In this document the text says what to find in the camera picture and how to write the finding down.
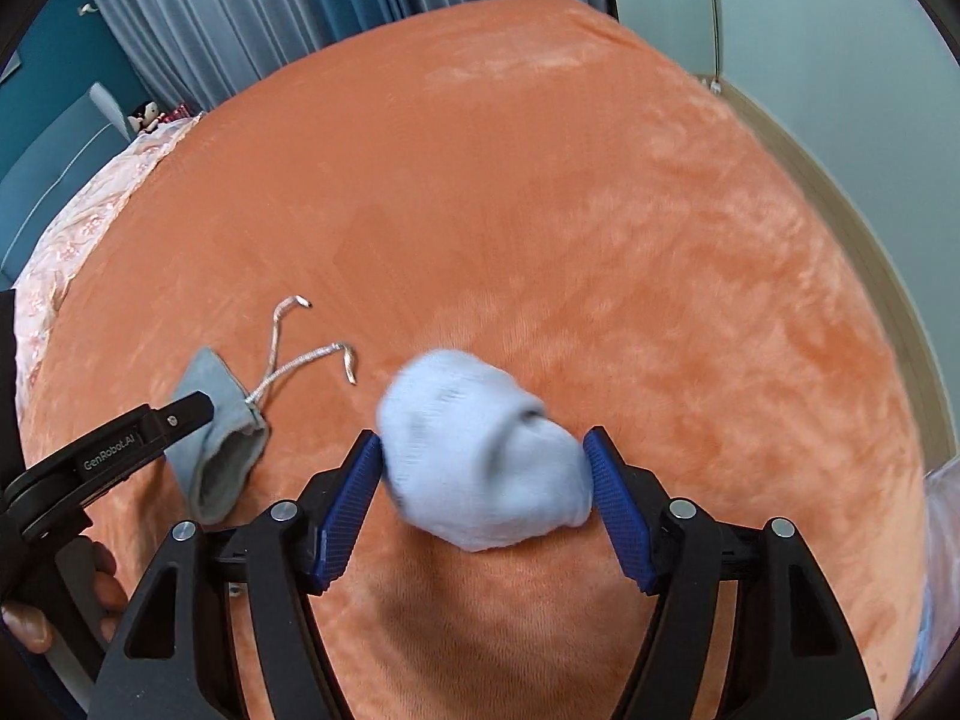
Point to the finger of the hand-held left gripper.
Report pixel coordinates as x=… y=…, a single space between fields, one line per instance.
x=112 y=457

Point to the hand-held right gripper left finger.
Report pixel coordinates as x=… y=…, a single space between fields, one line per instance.
x=352 y=510

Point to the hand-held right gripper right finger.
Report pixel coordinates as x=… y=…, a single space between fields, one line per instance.
x=619 y=510

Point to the white sock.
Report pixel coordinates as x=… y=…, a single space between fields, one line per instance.
x=480 y=450

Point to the trash bin with white bag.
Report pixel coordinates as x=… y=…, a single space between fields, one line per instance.
x=941 y=540

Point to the person's left hand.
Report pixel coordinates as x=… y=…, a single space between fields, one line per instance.
x=26 y=626

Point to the pink patterned quilt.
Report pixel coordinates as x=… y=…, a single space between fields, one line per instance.
x=82 y=210

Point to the blue padded headboard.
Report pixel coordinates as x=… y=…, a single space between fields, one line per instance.
x=45 y=165

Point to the orange plush blanket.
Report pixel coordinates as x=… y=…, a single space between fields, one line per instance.
x=525 y=202

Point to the small plush toy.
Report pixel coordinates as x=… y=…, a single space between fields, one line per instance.
x=146 y=118

